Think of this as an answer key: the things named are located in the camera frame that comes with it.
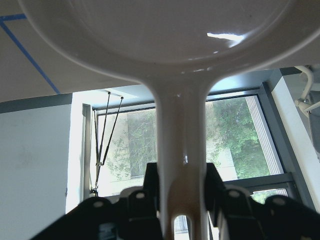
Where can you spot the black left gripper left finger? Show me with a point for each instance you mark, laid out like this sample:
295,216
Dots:
132,217

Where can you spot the white plastic dustpan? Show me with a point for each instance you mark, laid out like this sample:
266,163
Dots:
178,49

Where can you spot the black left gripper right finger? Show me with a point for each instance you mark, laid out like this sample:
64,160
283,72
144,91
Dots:
239,217

